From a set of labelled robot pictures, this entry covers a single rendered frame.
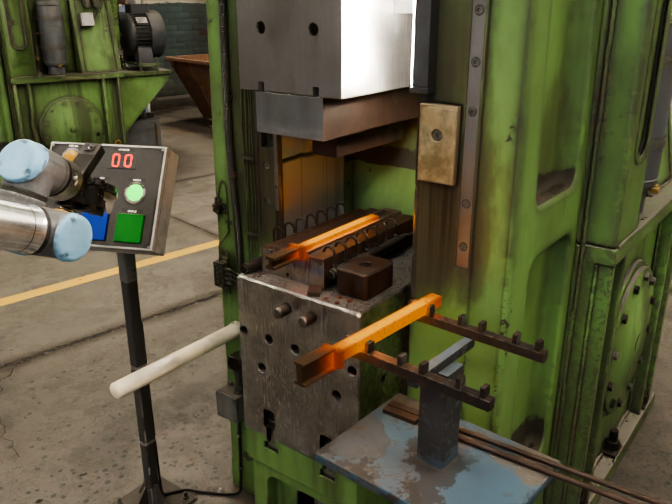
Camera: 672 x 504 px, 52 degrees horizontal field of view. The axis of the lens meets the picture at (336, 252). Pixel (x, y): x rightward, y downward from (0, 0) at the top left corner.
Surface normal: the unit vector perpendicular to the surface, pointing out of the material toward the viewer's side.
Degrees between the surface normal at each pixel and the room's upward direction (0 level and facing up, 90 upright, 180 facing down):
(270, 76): 90
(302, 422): 90
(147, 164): 60
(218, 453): 0
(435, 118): 90
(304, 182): 90
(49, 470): 0
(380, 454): 0
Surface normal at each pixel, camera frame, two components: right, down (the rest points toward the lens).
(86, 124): 0.64, 0.25
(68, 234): 0.89, 0.19
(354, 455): 0.00, -0.94
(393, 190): -0.60, 0.28
